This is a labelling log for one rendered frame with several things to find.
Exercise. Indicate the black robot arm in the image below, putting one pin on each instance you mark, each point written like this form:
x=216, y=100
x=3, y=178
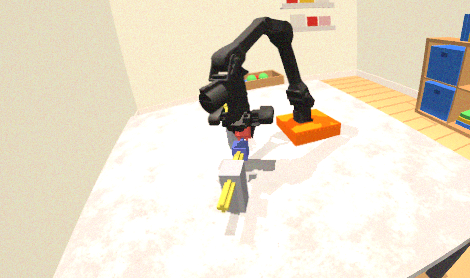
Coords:
x=232, y=86

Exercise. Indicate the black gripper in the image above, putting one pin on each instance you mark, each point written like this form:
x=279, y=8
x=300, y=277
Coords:
x=264, y=115

